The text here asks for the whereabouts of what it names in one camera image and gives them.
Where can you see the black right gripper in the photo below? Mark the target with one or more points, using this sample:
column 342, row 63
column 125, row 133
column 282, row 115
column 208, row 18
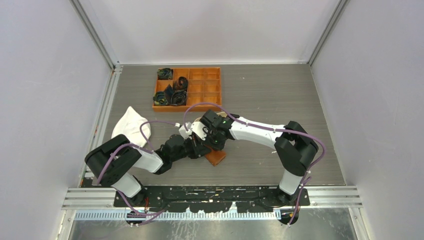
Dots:
column 219, row 147

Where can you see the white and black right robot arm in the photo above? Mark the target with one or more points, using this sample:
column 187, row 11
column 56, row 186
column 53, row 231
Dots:
column 295, row 150

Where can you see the white cloth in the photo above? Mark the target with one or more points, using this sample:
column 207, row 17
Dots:
column 129, row 125

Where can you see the orange wooden compartment box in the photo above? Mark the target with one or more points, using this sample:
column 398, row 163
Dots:
column 204, row 89

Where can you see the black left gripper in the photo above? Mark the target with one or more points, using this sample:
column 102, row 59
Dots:
column 198, row 150

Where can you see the aluminium frame rail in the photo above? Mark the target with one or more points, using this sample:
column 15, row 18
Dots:
column 97, row 203

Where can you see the beige oval tray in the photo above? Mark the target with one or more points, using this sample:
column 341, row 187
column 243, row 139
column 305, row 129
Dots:
column 223, row 114

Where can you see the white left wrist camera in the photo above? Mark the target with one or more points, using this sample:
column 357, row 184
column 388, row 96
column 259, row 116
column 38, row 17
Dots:
column 185, row 130

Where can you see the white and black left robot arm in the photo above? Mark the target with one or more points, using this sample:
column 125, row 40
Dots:
column 110, row 163

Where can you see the brown leather card holder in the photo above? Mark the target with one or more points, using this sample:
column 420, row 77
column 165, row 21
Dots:
column 215, row 156

